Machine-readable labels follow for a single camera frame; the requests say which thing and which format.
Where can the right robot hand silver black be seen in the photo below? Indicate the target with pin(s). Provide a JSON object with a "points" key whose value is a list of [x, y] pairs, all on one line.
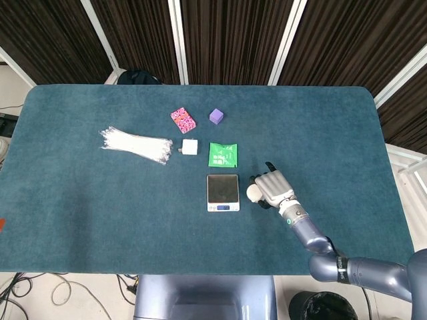
{"points": [[275, 188]]}

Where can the small white round jar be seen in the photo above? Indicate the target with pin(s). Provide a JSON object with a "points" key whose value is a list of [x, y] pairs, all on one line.
{"points": [[252, 194]]}

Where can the digital kitchen scale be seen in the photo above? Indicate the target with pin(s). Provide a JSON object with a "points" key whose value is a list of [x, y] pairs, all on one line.
{"points": [[222, 189]]}

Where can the right robot arm blue grey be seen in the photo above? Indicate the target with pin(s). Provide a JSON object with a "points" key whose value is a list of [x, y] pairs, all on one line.
{"points": [[367, 271]]}

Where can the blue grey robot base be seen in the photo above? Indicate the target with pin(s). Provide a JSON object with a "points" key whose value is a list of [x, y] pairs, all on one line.
{"points": [[203, 296]]}

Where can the green foil sachet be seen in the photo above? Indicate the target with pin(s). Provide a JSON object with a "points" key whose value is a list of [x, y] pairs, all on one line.
{"points": [[222, 155]]}

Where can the purple cube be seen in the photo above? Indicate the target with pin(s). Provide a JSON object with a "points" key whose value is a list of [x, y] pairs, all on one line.
{"points": [[216, 115]]}

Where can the white charger cube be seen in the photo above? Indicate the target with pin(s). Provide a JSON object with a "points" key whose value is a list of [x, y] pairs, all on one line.
{"points": [[190, 147]]}

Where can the pink patterned small box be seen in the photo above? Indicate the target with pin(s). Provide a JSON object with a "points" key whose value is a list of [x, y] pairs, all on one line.
{"points": [[183, 120]]}

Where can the black trash bin with bag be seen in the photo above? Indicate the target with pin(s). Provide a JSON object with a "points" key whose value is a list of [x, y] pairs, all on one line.
{"points": [[322, 306]]}

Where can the white metal rack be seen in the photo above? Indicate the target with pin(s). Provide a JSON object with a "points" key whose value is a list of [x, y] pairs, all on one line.
{"points": [[405, 161]]}

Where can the dark folding screen white frames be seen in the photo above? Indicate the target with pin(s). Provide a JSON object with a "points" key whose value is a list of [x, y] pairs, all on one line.
{"points": [[233, 40]]}

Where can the black bag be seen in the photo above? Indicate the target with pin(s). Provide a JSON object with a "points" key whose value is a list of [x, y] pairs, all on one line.
{"points": [[136, 78]]}

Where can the teal table cloth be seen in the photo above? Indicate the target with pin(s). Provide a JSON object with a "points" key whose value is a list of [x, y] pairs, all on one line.
{"points": [[100, 216]]}

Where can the small red object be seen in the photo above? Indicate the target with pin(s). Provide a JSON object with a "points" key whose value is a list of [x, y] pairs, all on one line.
{"points": [[2, 225]]}

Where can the black device on floor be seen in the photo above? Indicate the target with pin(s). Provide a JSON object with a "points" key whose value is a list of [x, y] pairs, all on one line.
{"points": [[6, 125]]}

